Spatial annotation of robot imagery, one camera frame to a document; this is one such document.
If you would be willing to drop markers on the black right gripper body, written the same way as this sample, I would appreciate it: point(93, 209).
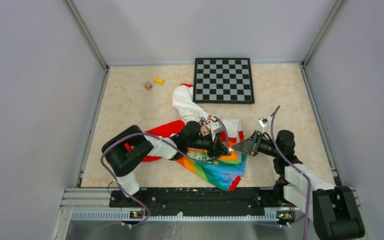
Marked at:
point(264, 146)

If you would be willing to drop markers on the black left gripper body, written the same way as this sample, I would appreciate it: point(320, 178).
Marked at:
point(216, 137)

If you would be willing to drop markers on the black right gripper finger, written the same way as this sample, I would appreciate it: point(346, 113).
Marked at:
point(250, 141)
point(244, 150)

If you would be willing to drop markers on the white colourful cartoon jacket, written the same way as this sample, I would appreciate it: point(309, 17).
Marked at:
point(224, 173)

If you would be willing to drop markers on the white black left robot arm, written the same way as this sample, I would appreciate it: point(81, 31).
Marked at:
point(128, 149)

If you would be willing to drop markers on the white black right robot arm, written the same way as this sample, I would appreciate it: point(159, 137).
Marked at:
point(331, 209)

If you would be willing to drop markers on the black grey checkerboard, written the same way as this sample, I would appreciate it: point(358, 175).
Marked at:
point(223, 80)

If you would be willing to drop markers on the yellow block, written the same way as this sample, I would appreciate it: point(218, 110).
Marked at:
point(159, 80)

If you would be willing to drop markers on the tan wooden block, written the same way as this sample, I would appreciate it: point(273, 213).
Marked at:
point(148, 85)

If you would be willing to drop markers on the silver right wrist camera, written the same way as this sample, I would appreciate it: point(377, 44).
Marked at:
point(265, 122)

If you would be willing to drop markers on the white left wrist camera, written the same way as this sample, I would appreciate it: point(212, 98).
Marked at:
point(215, 127)

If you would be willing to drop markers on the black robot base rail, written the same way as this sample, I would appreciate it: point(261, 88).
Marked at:
point(256, 202)

